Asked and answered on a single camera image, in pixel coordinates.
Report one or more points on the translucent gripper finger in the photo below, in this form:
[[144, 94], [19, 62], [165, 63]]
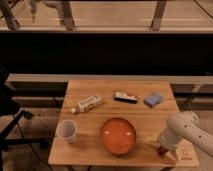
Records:
[[151, 140], [171, 156]]

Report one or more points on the red pepper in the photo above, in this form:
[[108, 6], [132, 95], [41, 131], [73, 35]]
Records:
[[161, 151]]

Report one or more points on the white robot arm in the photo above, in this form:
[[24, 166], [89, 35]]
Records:
[[164, 143]]

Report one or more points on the orange round plate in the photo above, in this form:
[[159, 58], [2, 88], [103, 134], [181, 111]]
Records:
[[118, 136]]

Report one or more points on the blue sponge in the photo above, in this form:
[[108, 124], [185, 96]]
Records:
[[153, 99]]

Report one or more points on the black and white eraser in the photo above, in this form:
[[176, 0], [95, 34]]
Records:
[[125, 97]]

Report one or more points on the black office chair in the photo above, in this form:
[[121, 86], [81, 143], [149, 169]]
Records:
[[9, 107]]

